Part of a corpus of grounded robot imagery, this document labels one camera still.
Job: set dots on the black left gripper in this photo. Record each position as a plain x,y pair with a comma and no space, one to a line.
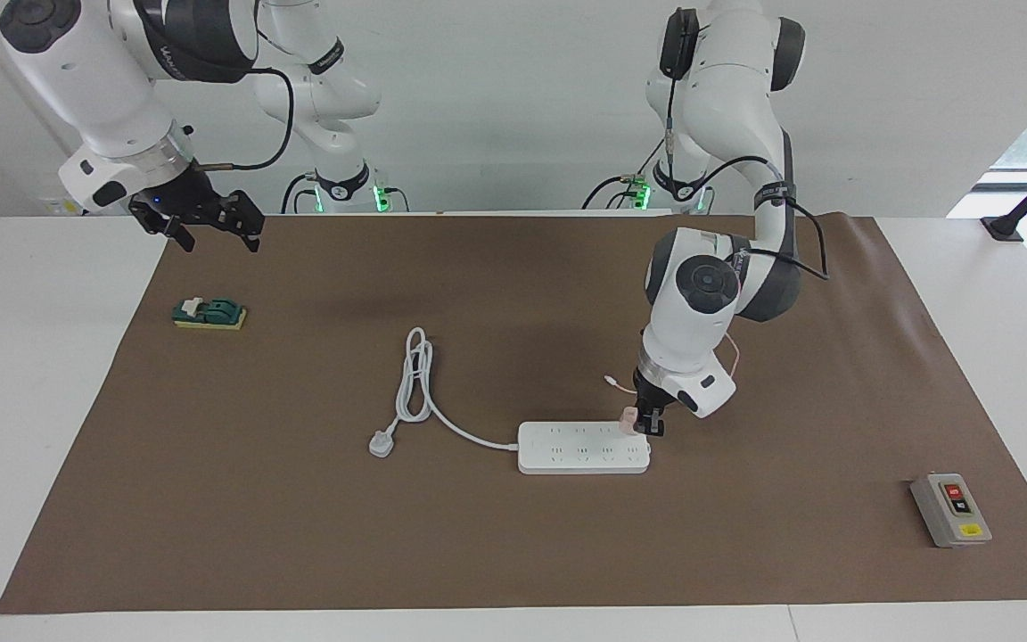
654,397

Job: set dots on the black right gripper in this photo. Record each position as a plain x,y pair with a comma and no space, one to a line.
179,203

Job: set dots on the pink charger adapter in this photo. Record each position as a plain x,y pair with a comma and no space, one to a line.
628,421

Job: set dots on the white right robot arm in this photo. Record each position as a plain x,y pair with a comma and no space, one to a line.
94,89

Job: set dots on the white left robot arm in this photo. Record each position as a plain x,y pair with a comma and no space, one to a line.
701,339

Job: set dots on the white power strip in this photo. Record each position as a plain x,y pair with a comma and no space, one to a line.
576,453

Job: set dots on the brown table mat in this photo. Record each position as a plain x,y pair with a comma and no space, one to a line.
299,535

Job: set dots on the white wall socket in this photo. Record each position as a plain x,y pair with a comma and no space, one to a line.
50,207

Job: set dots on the grey on-off switch box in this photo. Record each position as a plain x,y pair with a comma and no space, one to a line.
950,513

